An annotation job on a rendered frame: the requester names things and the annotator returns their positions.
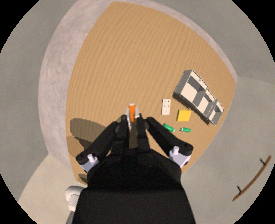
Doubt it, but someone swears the yellow square pad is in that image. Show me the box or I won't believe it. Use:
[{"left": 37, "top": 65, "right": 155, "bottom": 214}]
[{"left": 176, "top": 110, "right": 191, "bottom": 121}]

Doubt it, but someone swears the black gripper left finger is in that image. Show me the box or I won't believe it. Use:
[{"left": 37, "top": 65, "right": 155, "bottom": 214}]
[{"left": 76, "top": 108, "right": 131, "bottom": 174}]

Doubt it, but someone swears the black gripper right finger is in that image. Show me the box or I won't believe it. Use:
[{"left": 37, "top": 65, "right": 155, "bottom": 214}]
[{"left": 135, "top": 106, "right": 193, "bottom": 172}]

